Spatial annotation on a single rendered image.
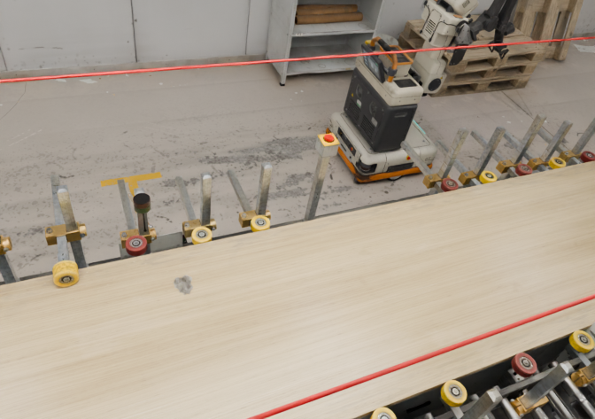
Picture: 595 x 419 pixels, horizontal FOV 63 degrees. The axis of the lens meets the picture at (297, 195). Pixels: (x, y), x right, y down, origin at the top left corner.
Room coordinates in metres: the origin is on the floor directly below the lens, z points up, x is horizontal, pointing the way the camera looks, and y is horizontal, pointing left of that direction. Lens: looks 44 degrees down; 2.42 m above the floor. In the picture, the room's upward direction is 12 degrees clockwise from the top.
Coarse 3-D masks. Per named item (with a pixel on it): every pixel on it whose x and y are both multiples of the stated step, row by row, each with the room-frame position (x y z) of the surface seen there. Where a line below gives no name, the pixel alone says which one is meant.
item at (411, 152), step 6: (402, 144) 2.22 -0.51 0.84; (408, 144) 2.22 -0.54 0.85; (408, 150) 2.17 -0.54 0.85; (414, 156) 2.13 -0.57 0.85; (414, 162) 2.11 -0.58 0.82; (420, 162) 2.08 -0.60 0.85; (420, 168) 2.06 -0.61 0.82; (426, 168) 2.04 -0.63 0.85; (426, 174) 2.01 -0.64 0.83; (432, 174) 2.01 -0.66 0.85; (438, 186) 1.92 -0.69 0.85; (438, 192) 1.90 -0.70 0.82
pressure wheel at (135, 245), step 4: (132, 236) 1.16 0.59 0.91; (136, 236) 1.17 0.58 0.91; (140, 236) 1.17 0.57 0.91; (128, 240) 1.14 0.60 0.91; (132, 240) 1.14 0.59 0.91; (136, 240) 1.15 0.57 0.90; (140, 240) 1.15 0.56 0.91; (144, 240) 1.15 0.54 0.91; (128, 244) 1.12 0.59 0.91; (132, 244) 1.12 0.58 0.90; (136, 244) 1.13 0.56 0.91; (140, 244) 1.13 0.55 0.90; (144, 244) 1.13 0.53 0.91; (128, 248) 1.10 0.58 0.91; (132, 248) 1.11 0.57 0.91; (136, 248) 1.11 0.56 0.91; (140, 248) 1.11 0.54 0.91; (144, 248) 1.12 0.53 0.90; (128, 252) 1.10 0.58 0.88; (132, 252) 1.10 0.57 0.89; (136, 252) 1.10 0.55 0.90; (140, 252) 1.11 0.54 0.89
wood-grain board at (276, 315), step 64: (448, 192) 1.82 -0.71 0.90; (512, 192) 1.93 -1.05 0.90; (576, 192) 2.04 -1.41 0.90; (192, 256) 1.13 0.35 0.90; (256, 256) 1.20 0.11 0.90; (320, 256) 1.26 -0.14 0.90; (384, 256) 1.34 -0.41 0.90; (448, 256) 1.41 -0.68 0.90; (512, 256) 1.49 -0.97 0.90; (576, 256) 1.57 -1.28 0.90; (0, 320) 0.73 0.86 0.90; (64, 320) 0.77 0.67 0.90; (128, 320) 0.82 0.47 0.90; (192, 320) 0.87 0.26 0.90; (256, 320) 0.92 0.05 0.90; (320, 320) 0.97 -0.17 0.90; (384, 320) 1.03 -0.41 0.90; (448, 320) 1.09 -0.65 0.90; (512, 320) 1.15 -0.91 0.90; (576, 320) 1.22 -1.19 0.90; (0, 384) 0.53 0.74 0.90; (64, 384) 0.57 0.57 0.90; (128, 384) 0.61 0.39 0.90; (192, 384) 0.65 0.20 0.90; (256, 384) 0.69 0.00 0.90; (320, 384) 0.74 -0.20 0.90; (384, 384) 0.78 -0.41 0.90
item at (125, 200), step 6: (120, 180) 1.49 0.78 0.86; (120, 186) 1.45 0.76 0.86; (120, 192) 1.41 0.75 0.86; (126, 192) 1.42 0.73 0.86; (126, 198) 1.39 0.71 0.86; (126, 204) 1.36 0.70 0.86; (126, 210) 1.32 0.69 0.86; (126, 216) 1.29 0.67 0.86; (132, 216) 1.30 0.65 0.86; (132, 222) 1.27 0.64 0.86; (132, 228) 1.24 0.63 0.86
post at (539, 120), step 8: (536, 120) 2.25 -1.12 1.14; (544, 120) 2.24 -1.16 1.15; (536, 128) 2.23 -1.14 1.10; (528, 136) 2.24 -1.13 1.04; (520, 144) 2.25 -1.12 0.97; (528, 144) 2.24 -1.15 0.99; (520, 152) 2.23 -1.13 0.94; (512, 160) 2.25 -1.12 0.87; (520, 160) 2.25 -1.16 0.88; (504, 176) 2.24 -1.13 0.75
